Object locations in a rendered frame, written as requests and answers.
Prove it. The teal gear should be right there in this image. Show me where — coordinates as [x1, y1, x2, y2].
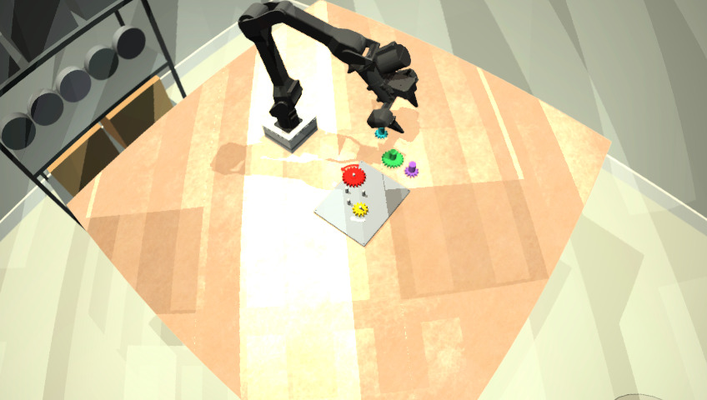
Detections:
[374, 127, 388, 140]

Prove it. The green gear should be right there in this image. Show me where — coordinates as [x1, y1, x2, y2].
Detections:
[382, 149, 404, 169]

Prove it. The yellow gear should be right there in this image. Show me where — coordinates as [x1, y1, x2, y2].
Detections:
[353, 203, 369, 217]

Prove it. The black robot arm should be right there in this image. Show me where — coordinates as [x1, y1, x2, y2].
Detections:
[238, 1, 419, 133]

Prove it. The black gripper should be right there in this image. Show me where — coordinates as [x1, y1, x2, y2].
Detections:
[367, 73, 419, 133]

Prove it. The purple gear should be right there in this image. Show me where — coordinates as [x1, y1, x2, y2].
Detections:
[404, 162, 419, 178]

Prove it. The red gear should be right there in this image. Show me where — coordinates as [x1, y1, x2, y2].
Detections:
[342, 167, 366, 188]

